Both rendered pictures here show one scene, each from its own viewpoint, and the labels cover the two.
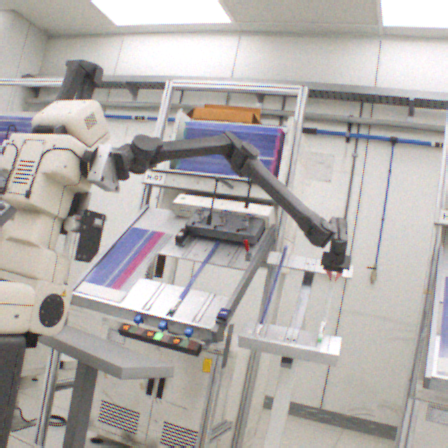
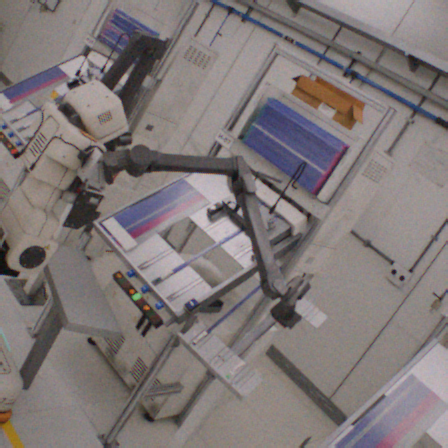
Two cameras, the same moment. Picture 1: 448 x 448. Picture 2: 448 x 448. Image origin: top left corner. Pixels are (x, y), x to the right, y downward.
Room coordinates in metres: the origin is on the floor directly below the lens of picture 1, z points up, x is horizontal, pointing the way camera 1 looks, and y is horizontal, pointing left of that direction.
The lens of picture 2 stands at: (-0.17, -0.46, 1.67)
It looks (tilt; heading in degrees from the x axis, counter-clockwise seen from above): 13 degrees down; 13
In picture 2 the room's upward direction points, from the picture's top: 32 degrees clockwise
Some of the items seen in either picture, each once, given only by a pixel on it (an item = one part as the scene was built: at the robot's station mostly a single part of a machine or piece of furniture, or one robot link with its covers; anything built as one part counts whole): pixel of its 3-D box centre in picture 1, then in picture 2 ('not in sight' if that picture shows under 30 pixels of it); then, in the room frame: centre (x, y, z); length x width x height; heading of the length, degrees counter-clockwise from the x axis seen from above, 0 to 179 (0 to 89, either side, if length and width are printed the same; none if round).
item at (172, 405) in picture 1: (182, 389); (179, 333); (2.59, 0.06, 0.31); 0.70 x 0.65 x 0.62; 69
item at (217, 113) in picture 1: (240, 115); (338, 102); (2.78, 0.05, 1.82); 0.68 x 0.30 x 0.20; 69
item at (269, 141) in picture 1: (230, 151); (296, 145); (2.46, 0.05, 1.52); 0.51 x 0.13 x 0.27; 69
